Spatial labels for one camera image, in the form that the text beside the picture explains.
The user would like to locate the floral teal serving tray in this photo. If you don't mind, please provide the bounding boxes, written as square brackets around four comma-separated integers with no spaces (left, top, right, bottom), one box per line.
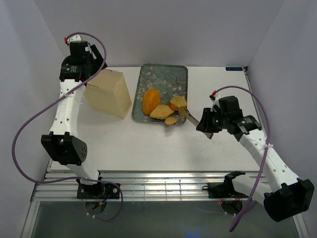
[132,63,188,124]

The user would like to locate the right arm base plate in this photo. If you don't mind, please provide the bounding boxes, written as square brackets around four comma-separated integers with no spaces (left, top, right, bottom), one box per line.
[202,182,247,199]

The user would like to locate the small round bread piece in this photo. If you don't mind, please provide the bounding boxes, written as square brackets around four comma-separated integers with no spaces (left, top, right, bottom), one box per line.
[164,117,178,125]

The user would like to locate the orange crumbed oval bread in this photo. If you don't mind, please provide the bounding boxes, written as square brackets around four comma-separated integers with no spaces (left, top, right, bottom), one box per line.
[142,89,160,116]

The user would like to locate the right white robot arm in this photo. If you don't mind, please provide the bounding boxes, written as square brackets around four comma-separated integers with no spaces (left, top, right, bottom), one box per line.
[196,108,315,222]

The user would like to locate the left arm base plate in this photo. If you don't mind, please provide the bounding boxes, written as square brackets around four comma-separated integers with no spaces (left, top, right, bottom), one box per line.
[76,183,120,199]

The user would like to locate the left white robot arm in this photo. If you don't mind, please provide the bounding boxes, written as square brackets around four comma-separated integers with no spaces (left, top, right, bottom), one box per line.
[41,35,105,198]

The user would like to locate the beige paper bag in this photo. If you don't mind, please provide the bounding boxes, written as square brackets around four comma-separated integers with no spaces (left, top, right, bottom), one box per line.
[84,69,132,119]

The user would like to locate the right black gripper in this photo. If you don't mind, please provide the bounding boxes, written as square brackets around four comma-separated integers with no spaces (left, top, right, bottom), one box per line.
[196,108,229,133]

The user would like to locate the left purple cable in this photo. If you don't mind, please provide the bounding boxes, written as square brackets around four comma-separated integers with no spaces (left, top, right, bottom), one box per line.
[11,31,124,222]

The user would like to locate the pale bread piece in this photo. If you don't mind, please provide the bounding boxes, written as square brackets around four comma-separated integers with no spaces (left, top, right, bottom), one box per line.
[150,105,175,120]

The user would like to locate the aluminium rail frame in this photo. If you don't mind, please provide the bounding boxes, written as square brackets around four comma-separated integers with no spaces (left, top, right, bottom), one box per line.
[32,170,273,203]

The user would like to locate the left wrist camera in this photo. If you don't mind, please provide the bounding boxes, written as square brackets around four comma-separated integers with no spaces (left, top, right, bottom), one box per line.
[64,35,82,46]

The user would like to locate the metal tongs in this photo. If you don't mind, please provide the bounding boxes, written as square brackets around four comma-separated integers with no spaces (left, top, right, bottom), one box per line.
[179,107,213,140]

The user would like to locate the sliced baguette bread piece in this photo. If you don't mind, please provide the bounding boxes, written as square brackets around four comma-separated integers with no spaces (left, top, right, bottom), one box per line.
[168,96,187,111]

